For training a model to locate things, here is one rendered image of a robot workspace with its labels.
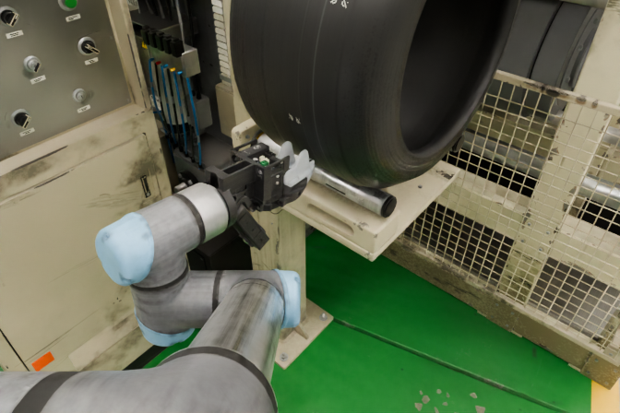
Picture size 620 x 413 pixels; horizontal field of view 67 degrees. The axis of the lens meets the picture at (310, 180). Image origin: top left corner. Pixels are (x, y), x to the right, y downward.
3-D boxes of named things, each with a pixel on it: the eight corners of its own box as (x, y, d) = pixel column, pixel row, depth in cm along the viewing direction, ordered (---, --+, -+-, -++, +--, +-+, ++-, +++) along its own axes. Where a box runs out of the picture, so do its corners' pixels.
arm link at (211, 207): (207, 254, 62) (169, 226, 66) (232, 239, 65) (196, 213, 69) (204, 208, 58) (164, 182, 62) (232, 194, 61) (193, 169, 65)
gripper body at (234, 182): (294, 155, 68) (231, 186, 60) (291, 203, 73) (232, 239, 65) (257, 135, 72) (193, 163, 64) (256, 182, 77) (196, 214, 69)
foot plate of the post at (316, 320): (231, 325, 172) (229, 319, 170) (280, 281, 188) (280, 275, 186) (284, 370, 159) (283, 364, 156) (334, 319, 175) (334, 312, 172)
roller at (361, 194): (268, 143, 109) (253, 153, 106) (265, 126, 106) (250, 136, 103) (397, 209, 91) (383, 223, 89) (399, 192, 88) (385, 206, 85)
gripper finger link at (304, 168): (329, 143, 75) (290, 163, 69) (326, 174, 79) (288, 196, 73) (315, 135, 77) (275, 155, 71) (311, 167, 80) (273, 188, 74)
